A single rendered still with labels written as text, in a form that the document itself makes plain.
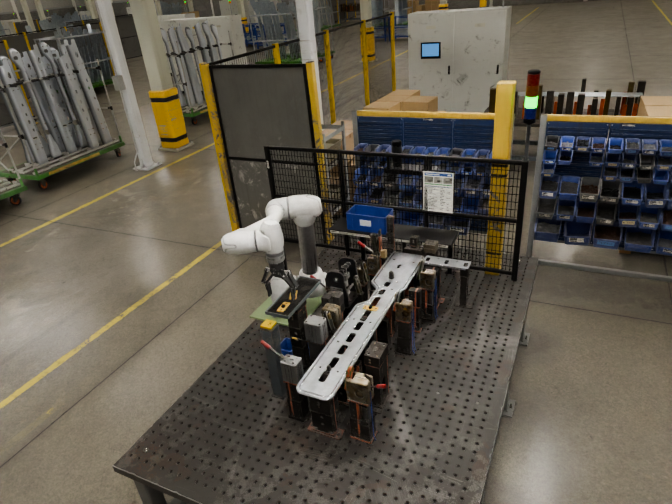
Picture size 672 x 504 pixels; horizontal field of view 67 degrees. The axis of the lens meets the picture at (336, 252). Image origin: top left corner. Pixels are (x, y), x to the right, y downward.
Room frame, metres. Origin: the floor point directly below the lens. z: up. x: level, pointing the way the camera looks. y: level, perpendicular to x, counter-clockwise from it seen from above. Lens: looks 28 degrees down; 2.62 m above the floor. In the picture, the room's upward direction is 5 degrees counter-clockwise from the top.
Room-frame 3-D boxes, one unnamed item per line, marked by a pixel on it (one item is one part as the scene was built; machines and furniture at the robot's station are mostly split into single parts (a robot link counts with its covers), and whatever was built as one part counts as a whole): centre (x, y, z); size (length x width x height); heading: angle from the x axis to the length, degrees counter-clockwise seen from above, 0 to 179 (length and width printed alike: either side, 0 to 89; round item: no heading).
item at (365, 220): (3.29, -0.26, 1.10); 0.30 x 0.17 x 0.13; 61
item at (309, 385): (2.30, -0.16, 1.00); 1.38 x 0.22 x 0.02; 152
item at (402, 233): (3.21, -0.41, 1.02); 0.90 x 0.22 x 0.03; 62
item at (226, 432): (2.43, -0.17, 0.68); 2.56 x 1.61 x 0.04; 152
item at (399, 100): (7.31, -1.20, 0.52); 1.20 x 0.80 x 1.05; 149
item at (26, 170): (8.92, 4.63, 0.88); 1.91 x 1.01 x 1.76; 154
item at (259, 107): (5.03, 0.57, 1.00); 1.34 x 0.14 x 2.00; 62
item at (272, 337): (2.05, 0.36, 0.92); 0.08 x 0.08 x 0.44; 62
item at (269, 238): (2.17, 0.31, 1.57); 0.13 x 0.11 x 0.16; 93
